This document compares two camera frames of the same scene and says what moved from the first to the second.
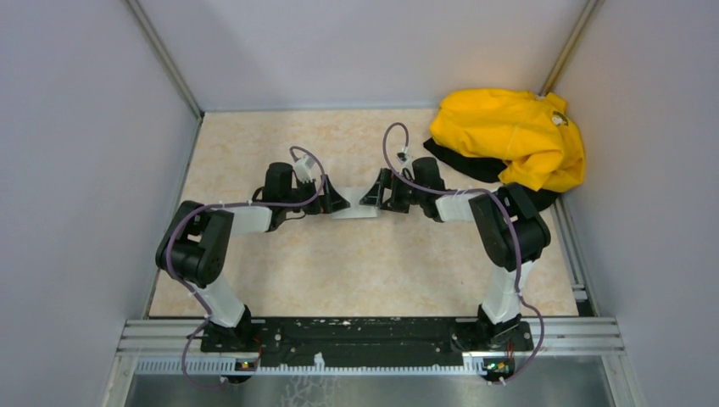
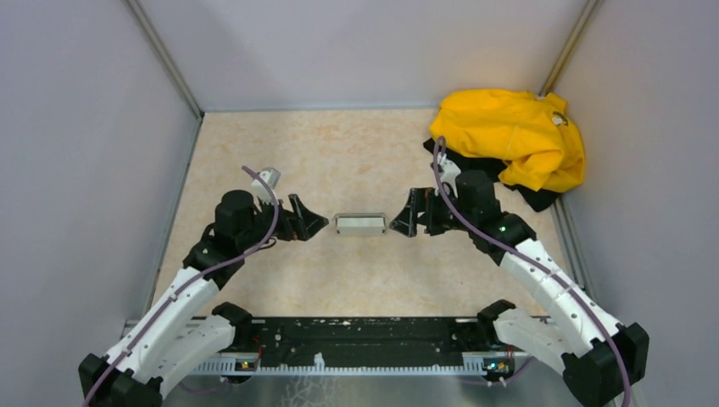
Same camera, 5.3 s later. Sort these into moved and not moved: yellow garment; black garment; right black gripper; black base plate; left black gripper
Moved: left black gripper; right black gripper
Not moved: black garment; yellow garment; black base plate
